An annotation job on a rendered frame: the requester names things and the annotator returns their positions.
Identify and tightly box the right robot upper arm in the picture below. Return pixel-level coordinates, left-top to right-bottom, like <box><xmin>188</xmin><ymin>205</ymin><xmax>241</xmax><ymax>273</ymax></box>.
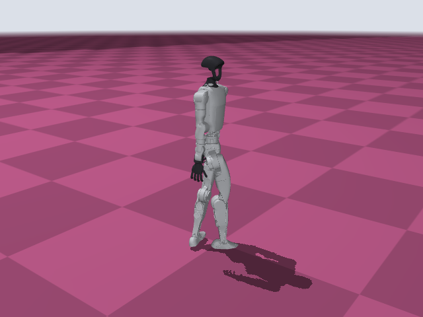
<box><xmin>193</xmin><ymin>90</ymin><xmax>210</xmax><ymax>133</ymax></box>

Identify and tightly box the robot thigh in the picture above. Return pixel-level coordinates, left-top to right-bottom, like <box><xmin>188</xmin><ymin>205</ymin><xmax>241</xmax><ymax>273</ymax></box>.
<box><xmin>206</xmin><ymin>150</ymin><xmax>231</xmax><ymax>208</ymax></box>
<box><xmin>199</xmin><ymin>160</ymin><xmax>215</xmax><ymax>202</ymax></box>

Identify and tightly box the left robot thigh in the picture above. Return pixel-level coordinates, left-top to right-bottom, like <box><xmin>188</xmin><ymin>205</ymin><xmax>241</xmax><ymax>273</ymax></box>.
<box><xmin>199</xmin><ymin>160</ymin><xmax>215</xmax><ymax>202</ymax></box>

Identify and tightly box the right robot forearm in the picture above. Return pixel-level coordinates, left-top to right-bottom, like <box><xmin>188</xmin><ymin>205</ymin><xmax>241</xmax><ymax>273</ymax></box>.
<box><xmin>194</xmin><ymin>123</ymin><xmax>206</xmax><ymax>161</ymax></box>

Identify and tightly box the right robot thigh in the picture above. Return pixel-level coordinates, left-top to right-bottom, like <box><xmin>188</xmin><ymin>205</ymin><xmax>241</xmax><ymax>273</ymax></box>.
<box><xmin>206</xmin><ymin>150</ymin><xmax>231</xmax><ymax>208</ymax></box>

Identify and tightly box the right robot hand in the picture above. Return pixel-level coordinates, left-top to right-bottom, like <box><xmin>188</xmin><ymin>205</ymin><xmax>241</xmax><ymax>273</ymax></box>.
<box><xmin>190</xmin><ymin>155</ymin><xmax>208</xmax><ymax>182</ymax></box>

